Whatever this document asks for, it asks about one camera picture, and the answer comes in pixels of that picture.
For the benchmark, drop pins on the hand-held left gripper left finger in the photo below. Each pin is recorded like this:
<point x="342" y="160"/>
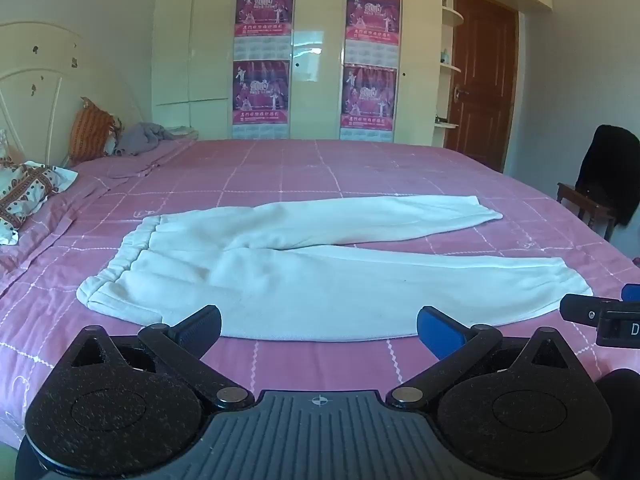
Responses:
<point x="202" y="327"/>

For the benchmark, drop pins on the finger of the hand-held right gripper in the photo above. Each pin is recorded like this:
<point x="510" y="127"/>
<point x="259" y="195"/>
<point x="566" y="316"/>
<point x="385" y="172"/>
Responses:
<point x="580" y="309"/>

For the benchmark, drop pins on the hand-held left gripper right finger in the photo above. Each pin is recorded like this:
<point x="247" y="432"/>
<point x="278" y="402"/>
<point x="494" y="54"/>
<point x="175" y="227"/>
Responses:
<point x="436" y="327"/>

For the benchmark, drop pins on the white pants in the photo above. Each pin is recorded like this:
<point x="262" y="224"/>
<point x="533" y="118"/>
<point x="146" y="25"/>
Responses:
<point x="310" y="280"/>

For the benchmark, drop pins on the brown wooden chair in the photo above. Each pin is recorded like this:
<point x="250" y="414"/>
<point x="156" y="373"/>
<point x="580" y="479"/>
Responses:
<point x="585" y="205"/>

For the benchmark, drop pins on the black garment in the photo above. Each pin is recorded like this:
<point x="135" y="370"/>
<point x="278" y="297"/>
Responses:
<point x="610" y="165"/>

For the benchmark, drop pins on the pink checked bed sheet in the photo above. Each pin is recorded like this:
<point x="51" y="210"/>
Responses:
<point x="350" y="170"/>

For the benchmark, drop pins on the grey crumpled cloth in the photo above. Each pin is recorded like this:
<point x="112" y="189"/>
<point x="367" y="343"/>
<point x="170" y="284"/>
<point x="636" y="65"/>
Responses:
<point x="140" y="137"/>

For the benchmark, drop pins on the white brown patterned pillow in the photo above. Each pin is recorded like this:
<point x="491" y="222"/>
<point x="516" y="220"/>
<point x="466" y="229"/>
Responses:
<point x="25" y="192"/>

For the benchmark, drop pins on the orange striped pillow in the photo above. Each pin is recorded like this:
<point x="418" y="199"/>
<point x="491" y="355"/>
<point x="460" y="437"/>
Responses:
<point x="87" y="132"/>

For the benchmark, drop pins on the brown wooden door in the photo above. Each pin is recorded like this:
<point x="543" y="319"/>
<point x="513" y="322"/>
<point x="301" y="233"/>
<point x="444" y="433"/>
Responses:
<point x="482" y="70"/>

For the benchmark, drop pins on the cream corner shelves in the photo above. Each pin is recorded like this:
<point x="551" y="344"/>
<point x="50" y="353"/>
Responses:
<point x="450" y="67"/>

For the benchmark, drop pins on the cream wardrobe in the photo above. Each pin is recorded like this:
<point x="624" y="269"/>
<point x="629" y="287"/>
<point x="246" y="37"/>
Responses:
<point x="315" y="90"/>

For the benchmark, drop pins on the cream bed headboard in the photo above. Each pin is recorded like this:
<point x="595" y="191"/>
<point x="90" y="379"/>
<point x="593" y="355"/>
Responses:
<point x="45" y="90"/>

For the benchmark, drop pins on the purple wall poster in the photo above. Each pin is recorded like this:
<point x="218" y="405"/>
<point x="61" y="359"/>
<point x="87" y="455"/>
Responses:
<point x="373" y="12"/>
<point x="261" y="92"/>
<point x="264" y="7"/>
<point x="369" y="97"/>

